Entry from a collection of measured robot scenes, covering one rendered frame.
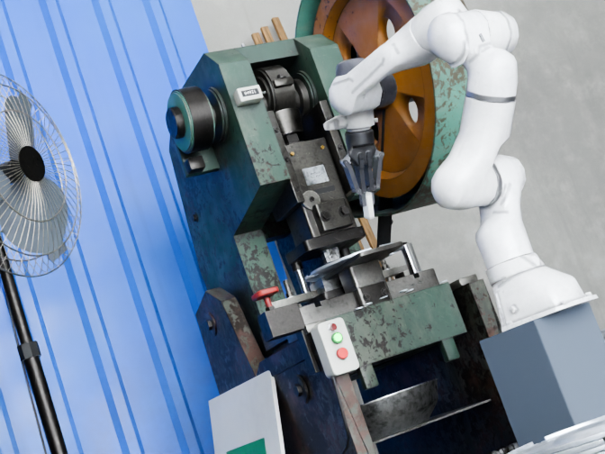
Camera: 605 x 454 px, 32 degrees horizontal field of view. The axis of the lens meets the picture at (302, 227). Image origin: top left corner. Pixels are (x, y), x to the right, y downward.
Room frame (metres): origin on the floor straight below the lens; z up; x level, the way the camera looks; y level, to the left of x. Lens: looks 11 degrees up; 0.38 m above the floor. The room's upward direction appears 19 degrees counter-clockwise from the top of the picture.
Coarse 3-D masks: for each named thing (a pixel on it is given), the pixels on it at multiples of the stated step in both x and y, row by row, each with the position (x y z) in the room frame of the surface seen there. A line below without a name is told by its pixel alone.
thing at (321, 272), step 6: (402, 246) 2.92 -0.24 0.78; (342, 258) 2.79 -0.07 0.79; (348, 258) 2.79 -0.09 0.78; (384, 258) 3.03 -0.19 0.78; (330, 264) 2.80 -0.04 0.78; (336, 264) 2.82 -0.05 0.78; (318, 270) 2.83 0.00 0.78; (324, 270) 2.86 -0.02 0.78; (330, 270) 2.90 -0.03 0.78; (306, 276) 2.89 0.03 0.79; (312, 276) 2.89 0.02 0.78; (318, 276) 2.92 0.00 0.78; (324, 276) 2.96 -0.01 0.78
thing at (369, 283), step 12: (360, 252) 2.75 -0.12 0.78; (372, 252) 2.76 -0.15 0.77; (384, 252) 2.83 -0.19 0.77; (348, 264) 2.82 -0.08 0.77; (360, 264) 2.88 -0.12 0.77; (372, 264) 2.90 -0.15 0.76; (336, 276) 2.95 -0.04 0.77; (348, 276) 2.88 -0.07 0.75; (360, 276) 2.88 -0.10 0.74; (372, 276) 2.89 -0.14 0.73; (348, 288) 2.90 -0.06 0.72; (360, 288) 2.87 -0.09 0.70; (372, 288) 2.88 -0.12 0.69; (384, 288) 2.90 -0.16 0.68; (360, 300) 2.87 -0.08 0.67; (372, 300) 2.88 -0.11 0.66; (384, 300) 2.89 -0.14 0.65
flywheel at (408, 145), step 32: (352, 0) 3.18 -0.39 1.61; (384, 0) 3.03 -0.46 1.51; (320, 32) 3.34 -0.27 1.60; (352, 32) 3.24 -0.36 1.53; (384, 32) 3.13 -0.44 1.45; (416, 96) 3.06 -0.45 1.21; (384, 128) 3.26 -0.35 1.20; (416, 128) 3.11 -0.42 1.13; (384, 160) 3.32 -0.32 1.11; (416, 160) 3.10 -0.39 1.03; (384, 192) 3.31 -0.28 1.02; (416, 192) 3.27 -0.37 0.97
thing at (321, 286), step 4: (320, 280) 2.98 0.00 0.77; (324, 280) 2.97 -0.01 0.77; (328, 280) 2.98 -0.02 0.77; (332, 280) 2.98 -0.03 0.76; (336, 280) 2.99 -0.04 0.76; (316, 284) 3.01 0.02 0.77; (320, 284) 2.99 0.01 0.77; (324, 284) 2.97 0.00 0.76; (328, 284) 2.98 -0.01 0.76; (332, 284) 2.98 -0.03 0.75; (336, 284) 2.99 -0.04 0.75; (340, 284) 2.99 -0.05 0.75; (312, 288) 3.04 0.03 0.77; (316, 288) 3.02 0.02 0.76; (320, 288) 3.00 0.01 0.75; (324, 288) 2.97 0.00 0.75; (328, 288) 2.97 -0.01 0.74; (332, 288) 2.98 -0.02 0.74; (320, 292) 3.00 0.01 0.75
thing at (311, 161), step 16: (288, 144) 3.00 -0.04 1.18; (304, 144) 2.97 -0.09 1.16; (320, 144) 2.99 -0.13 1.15; (304, 160) 2.96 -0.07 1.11; (320, 160) 2.98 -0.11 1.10; (304, 176) 2.95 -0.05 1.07; (320, 176) 2.98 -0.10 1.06; (336, 176) 3.00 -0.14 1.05; (304, 192) 2.94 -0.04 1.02; (320, 192) 2.97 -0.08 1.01; (336, 192) 2.99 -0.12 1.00; (304, 208) 2.94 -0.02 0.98; (320, 208) 2.93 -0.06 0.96; (336, 208) 2.95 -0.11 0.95; (288, 224) 3.05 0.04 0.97; (304, 224) 2.96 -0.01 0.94; (320, 224) 2.93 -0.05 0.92; (336, 224) 2.94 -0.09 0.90; (352, 224) 3.00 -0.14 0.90; (304, 240) 2.99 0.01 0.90
